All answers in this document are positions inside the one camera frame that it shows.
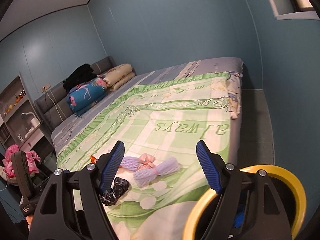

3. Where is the black plastic bag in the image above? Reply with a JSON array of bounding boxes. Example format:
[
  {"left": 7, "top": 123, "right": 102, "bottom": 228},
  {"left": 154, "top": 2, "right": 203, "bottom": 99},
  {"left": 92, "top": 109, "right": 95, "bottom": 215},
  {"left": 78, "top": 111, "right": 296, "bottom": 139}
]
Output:
[{"left": 100, "top": 177, "right": 130, "bottom": 206}]

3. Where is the purple foam fruit net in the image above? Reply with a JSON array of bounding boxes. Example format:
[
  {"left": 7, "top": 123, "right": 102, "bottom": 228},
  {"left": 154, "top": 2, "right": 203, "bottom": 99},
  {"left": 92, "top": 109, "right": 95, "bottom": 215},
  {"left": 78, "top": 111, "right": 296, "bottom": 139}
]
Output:
[{"left": 120, "top": 157, "right": 181, "bottom": 187}]

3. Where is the yellow rimmed trash bin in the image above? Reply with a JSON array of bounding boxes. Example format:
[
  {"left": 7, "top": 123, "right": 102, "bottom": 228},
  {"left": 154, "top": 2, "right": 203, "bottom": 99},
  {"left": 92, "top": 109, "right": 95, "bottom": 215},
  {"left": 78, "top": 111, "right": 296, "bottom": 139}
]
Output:
[{"left": 182, "top": 164, "right": 306, "bottom": 239}]

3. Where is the pink clothing pile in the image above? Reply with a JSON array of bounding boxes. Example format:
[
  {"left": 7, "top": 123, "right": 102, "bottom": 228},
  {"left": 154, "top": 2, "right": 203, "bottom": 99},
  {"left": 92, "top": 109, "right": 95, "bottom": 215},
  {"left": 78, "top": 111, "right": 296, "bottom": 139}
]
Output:
[{"left": 3, "top": 144, "right": 41, "bottom": 179}]

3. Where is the green floral quilt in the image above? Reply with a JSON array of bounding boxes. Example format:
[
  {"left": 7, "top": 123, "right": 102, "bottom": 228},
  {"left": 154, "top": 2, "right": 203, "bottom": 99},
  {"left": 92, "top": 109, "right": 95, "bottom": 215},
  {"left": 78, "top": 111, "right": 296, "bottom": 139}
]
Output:
[{"left": 57, "top": 72, "right": 240, "bottom": 239}]

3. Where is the grey bed with headboard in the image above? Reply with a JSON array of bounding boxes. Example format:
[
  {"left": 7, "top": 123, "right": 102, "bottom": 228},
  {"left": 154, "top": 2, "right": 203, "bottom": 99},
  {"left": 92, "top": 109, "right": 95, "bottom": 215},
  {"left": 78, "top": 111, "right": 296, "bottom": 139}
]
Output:
[{"left": 34, "top": 55, "right": 245, "bottom": 240}]

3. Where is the blue floral folded blanket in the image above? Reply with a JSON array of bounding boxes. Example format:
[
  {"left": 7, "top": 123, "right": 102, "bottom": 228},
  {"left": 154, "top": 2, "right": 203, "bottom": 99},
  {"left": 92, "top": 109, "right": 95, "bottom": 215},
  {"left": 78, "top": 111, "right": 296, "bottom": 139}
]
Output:
[{"left": 66, "top": 77, "right": 107, "bottom": 116}]

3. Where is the grey bedside shelf unit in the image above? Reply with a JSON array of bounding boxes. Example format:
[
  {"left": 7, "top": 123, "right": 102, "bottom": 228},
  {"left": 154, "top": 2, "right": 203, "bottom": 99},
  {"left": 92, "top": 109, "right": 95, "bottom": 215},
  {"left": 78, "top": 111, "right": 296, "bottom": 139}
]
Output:
[{"left": 1, "top": 75, "right": 54, "bottom": 159}]

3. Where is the white desk lamp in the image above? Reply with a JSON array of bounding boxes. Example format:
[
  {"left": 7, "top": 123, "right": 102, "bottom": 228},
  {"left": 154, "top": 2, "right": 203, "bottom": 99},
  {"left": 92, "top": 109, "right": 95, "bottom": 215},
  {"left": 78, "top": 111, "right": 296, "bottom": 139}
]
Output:
[{"left": 21, "top": 112, "right": 41, "bottom": 132}]

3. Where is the beige folded blanket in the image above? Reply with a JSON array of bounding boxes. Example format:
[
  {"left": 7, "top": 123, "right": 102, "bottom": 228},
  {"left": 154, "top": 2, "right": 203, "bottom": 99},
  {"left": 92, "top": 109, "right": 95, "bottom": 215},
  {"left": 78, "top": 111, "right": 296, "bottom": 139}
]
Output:
[{"left": 103, "top": 63, "right": 135, "bottom": 92}]

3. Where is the black clothing pile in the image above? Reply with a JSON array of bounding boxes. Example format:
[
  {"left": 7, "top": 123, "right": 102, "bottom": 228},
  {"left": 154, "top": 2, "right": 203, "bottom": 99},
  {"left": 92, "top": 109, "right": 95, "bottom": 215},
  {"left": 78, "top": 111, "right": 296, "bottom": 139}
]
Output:
[{"left": 63, "top": 63, "right": 97, "bottom": 93}]

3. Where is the white charging cable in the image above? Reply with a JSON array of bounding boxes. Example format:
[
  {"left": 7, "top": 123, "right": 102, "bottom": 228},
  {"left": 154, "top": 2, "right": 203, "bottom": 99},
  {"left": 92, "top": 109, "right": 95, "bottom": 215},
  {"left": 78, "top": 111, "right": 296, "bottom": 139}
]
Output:
[{"left": 44, "top": 87, "right": 75, "bottom": 126}]

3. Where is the wall power socket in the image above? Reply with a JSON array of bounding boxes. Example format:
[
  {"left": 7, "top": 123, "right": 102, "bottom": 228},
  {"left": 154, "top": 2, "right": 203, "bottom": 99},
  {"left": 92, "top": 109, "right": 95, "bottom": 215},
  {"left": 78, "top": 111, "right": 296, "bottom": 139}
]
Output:
[{"left": 41, "top": 83, "right": 51, "bottom": 93}]

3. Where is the window with grey frame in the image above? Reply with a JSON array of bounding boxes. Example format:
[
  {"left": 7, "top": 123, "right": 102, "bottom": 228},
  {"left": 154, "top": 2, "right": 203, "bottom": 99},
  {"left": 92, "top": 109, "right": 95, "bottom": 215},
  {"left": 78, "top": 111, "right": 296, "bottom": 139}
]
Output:
[{"left": 258, "top": 0, "right": 320, "bottom": 21}]

